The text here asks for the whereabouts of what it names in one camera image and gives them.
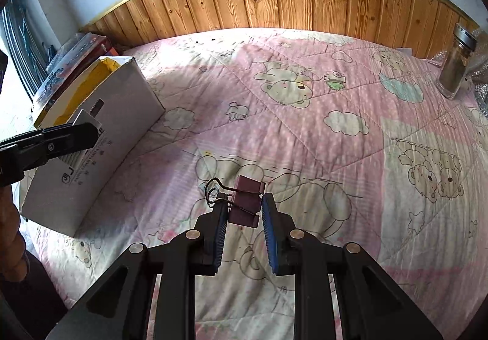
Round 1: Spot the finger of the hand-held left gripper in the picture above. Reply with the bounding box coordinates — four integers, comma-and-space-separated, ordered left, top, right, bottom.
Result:
0, 122, 100, 188

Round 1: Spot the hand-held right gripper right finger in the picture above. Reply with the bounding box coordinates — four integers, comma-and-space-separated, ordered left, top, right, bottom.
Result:
260, 193, 443, 340

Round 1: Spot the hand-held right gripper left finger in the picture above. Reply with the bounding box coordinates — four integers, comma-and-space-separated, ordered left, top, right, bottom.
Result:
46, 193, 229, 340

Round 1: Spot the white paper card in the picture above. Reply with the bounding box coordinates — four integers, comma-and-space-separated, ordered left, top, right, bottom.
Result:
61, 99, 111, 173

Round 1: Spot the dark red binder clip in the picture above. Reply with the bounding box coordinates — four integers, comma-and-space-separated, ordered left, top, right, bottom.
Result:
204, 176, 266, 228

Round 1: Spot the white cardboard box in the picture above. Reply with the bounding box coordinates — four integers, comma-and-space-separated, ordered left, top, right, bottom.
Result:
20, 56, 166, 237

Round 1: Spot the person's left hand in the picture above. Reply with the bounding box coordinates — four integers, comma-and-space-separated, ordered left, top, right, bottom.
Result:
0, 187, 30, 282

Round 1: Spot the toy box with robot print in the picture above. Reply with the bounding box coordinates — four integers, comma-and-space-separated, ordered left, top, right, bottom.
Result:
32, 34, 113, 127

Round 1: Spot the pink bear printed blanket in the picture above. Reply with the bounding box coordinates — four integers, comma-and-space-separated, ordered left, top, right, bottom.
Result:
11, 28, 488, 340

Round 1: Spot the dark striped sheet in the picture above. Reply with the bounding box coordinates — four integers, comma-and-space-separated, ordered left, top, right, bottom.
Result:
0, 0, 52, 96

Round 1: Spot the dark cloth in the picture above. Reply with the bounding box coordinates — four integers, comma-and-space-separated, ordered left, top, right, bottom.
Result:
0, 260, 73, 340

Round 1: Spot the glass bottle with metal cap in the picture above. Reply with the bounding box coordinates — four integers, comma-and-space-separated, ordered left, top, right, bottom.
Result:
438, 23, 478, 100

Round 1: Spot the clear bubble wrap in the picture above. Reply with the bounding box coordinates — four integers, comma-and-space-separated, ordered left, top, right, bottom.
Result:
463, 54, 488, 123

